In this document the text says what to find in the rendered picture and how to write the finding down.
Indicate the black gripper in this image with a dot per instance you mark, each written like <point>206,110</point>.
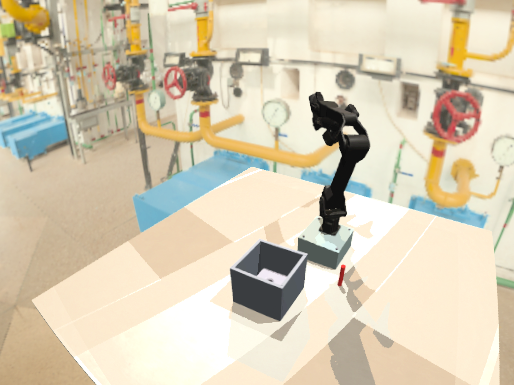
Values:
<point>330,136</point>

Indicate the red peg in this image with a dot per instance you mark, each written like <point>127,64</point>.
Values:
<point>341,275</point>

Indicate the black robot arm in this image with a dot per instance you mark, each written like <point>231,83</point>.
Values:
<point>353,148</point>

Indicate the white square plate with hole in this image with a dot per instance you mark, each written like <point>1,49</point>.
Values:
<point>272,276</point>

